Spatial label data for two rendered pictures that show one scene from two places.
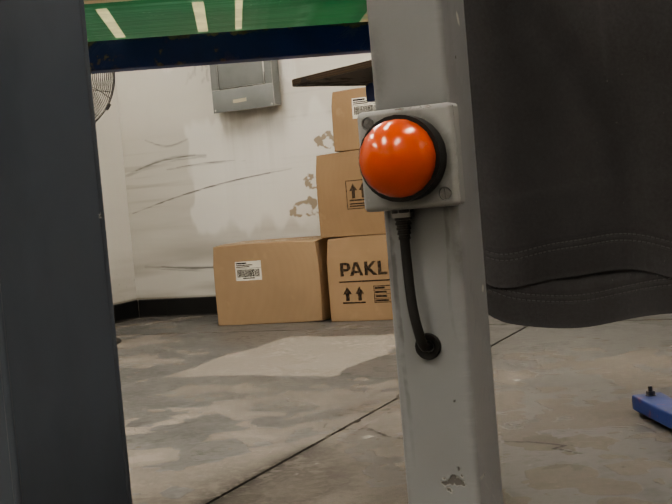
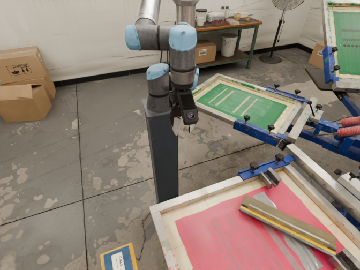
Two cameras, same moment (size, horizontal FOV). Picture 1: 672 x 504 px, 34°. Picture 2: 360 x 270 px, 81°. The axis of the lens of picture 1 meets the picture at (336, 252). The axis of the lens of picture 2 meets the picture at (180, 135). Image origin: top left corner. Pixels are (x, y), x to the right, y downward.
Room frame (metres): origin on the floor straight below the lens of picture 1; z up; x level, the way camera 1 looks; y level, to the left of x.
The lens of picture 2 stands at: (0.52, -0.42, 1.88)
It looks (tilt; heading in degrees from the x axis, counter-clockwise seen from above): 41 degrees down; 43
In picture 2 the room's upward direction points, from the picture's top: straight up
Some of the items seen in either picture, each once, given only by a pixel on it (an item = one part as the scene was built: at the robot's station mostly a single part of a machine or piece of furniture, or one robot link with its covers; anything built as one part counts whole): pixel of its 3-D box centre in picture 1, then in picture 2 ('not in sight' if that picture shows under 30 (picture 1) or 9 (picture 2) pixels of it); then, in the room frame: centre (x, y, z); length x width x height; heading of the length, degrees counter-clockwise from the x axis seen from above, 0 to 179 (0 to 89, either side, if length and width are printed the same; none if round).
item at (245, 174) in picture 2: not in sight; (263, 170); (1.36, -0.25, 0.98); 0.30 x 0.05 x 0.07; 155
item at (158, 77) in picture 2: not in sight; (159, 78); (1.20, 0.36, 1.37); 0.13 x 0.12 x 0.14; 132
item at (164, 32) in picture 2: not in sight; (178, 38); (1.04, 0.07, 1.66); 0.11 x 0.11 x 0.08; 42
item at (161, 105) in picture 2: not in sight; (159, 97); (1.19, 0.37, 1.25); 0.15 x 0.15 x 0.10
